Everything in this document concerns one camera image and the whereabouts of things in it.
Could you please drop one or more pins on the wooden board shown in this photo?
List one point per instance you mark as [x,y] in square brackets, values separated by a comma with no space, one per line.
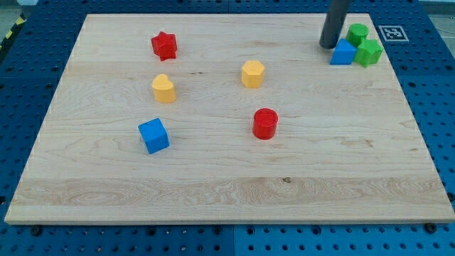
[347,148]

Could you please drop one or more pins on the red cylinder block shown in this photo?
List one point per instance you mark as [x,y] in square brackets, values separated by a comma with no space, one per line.
[265,123]

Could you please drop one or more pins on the yellow hexagon block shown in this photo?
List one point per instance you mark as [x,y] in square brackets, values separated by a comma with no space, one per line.
[252,74]

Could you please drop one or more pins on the yellow heart block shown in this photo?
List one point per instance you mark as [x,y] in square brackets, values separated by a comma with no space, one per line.
[163,89]

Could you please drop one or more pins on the blue cube block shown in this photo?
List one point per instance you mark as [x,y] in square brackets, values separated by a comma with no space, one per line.
[154,135]

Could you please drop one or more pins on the red star block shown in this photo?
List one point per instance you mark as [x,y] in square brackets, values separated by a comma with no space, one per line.
[164,45]

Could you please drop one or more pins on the blue triangular block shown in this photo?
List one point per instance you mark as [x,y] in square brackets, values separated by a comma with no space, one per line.
[343,53]

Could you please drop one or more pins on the green star block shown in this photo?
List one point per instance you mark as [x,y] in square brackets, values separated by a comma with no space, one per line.
[368,52]

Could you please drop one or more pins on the green cylinder block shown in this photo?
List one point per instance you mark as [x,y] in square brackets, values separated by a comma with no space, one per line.
[356,33]

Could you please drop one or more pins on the white fiducial marker tag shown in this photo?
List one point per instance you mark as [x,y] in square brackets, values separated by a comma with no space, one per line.
[393,33]

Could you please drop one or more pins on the black bolt front left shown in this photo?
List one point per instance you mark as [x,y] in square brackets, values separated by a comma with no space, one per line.
[36,230]

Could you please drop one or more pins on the black bolt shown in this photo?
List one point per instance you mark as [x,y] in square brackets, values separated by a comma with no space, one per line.
[430,227]
[36,230]

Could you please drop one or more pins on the black bolt front right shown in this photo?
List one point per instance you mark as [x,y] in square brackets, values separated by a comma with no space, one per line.
[430,227]

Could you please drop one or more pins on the black yellow hazard tape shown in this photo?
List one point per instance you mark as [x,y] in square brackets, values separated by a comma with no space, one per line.
[12,34]

